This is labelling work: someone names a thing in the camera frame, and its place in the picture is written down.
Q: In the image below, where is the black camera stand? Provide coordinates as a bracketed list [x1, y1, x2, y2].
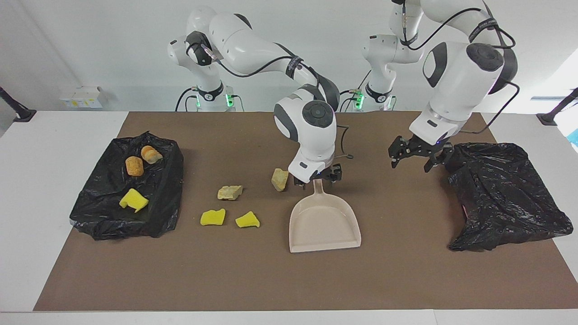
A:
[0, 87, 37, 123]
[536, 88, 578, 126]

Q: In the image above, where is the tan beige stone chunk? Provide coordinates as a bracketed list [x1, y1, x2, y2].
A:
[271, 168, 289, 192]

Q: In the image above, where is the black base cable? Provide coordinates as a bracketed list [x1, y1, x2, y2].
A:
[340, 70, 372, 112]
[175, 87, 200, 112]

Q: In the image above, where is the black bag lined bin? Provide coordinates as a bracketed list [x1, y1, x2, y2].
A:
[69, 130, 184, 240]
[445, 142, 574, 252]

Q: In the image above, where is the brown table mat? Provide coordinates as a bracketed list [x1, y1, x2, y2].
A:
[33, 111, 578, 311]

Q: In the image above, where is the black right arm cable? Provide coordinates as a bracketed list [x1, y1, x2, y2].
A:
[199, 43, 354, 160]

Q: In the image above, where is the yellow sponge piece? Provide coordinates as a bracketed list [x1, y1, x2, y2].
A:
[235, 211, 261, 228]
[200, 208, 226, 226]
[119, 188, 149, 214]

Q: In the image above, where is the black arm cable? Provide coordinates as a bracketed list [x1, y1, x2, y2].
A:
[199, 43, 354, 160]
[400, 0, 521, 136]

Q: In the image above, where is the pale beige stone chunk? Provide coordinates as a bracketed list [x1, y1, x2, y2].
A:
[217, 185, 243, 200]

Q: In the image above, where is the beige plastic dustpan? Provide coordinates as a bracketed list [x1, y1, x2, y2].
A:
[289, 179, 362, 253]

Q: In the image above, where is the pale bread-like chunk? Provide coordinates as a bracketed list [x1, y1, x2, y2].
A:
[140, 145, 163, 165]

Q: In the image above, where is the white wall socket box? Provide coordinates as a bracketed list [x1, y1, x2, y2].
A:
[59, 86, 103, 109]

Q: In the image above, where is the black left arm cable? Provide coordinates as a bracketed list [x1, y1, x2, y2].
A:
[400, 0, 521, 136]

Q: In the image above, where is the orange-brown sponge chunk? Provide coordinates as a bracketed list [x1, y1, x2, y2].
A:
[125, 156, 145, 177]

